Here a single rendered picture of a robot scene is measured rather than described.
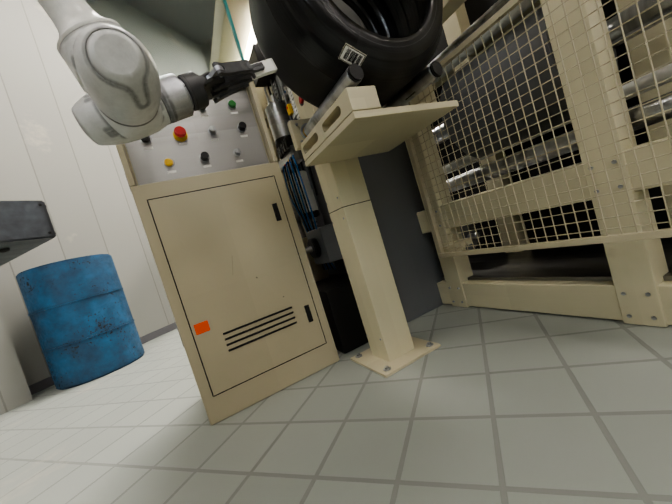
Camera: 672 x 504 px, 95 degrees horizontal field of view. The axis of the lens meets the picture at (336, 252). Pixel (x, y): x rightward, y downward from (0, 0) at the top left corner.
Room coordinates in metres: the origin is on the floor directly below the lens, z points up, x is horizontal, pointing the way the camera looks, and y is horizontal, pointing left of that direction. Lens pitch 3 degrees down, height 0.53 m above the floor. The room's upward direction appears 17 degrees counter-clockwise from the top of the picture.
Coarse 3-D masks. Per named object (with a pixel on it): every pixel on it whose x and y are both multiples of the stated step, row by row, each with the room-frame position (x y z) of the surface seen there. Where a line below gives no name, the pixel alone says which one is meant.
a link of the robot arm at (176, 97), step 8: (160, 80) 0.65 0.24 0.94; (168, 80) 0.66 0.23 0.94; (176, 80) 0.66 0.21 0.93; (168, 88) 0.65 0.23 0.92; (176, 88) 0.66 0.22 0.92; (184, 88) 0.67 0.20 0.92; (168, 96) 0.65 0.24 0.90; (176, 96) 0.66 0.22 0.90; (184, 96) 0.67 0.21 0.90; (168, 104) 0.66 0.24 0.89; (176, 104) 0.67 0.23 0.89; (184, 104) 0.68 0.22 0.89; (192, 104) 0.70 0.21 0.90; (168, 112) 0.67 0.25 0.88; (176, 112) 0.68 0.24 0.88; (184, 112) 0.69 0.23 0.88; (192, 112) 0.70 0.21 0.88; (176, 120) 0.70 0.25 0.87
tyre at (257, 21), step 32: (256, 0) 0.85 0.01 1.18; (288, 0) 0.75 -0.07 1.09; (320, 0) 0.75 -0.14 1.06; (352, 0) 1.13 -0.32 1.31; (384, 0) 1.14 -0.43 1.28; (416, 0) 1.05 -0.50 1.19; (256, 32) 0.91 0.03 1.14; (288, 32) 0.80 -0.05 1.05; (320, 32) 0.77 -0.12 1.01; (352, 32) 0.78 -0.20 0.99; (384, 32) 1.17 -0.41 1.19; (416, 32) 0.86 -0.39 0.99; (288, 64) 0.88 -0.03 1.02; (320, 64) 0.82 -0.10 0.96; (384, 64) 0.83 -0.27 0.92; (416, 64) 0.89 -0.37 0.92; (320, 96) 0.94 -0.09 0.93; (384, 96) 0.96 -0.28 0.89
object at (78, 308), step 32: (96, 256) 2.61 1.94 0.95; (32, 288) 2.36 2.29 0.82; (64, 288) 2.40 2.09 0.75; (96, 288) 2.53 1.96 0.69; (32, 320) 2.41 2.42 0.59; (64, 320) 2.37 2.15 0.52; (96, 320) 2.47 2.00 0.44; (128, 320) 2.72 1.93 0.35; (64, 352) 2.36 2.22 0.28; (96, 352) 2.43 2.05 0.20; (128, 352) 2.60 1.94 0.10; (64, 384) 2.37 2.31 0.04
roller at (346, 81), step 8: (352, 64) 0.78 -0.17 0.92; (344, 72) 0.80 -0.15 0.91; (352, 72) 0.78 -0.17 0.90; (360, 72) 0.79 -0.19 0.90; (344, 80) 0.80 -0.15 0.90; (352, 80) 0.78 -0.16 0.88; (360, 80) 0.79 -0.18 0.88; (336, 88) 0.84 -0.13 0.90; (344, 88) 0.82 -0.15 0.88; (328, 96) 0.88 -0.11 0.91; (336, 96) 0.85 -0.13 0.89; (328, 104) 0.90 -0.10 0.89; (320, 112) 0.95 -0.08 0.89; (312, 120) 1.00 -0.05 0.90; (304, 128) 1.07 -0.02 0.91; (312, 128) 1.03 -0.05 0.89
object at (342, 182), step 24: (336, 168) 1.15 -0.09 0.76; (360, 168) 1.19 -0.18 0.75; (336, 192) 1.15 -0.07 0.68; (360, 192) 1.18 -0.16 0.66; (336, 216) 1.20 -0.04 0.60; (360, 216) 1.17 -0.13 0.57; (360, 240) 1.15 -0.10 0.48; (360, 264) 1.14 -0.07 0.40; (384, 264) 1.18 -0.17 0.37; (360, 288) 1.19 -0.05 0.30; (384, 288) 1.17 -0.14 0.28; (360, 312) 1.24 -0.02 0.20; (384, 312) 1.16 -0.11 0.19; (384, 336) 1.14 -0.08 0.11; (408, 336) 1.19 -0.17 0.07
